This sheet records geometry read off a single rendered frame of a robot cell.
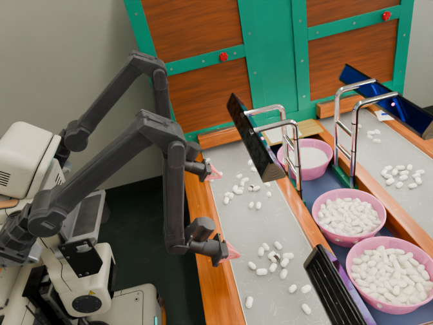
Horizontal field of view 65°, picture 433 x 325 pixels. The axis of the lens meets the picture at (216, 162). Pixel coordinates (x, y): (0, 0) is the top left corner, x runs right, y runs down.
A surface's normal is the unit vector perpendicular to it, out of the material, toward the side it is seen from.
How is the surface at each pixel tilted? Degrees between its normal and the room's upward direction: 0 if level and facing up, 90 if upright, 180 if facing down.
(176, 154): 97
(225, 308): 0
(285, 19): 90
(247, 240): 0
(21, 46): 90
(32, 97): 90
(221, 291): 0
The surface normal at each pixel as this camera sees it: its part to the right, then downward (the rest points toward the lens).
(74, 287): 0.16, 0.53
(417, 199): -0.19, -0.81
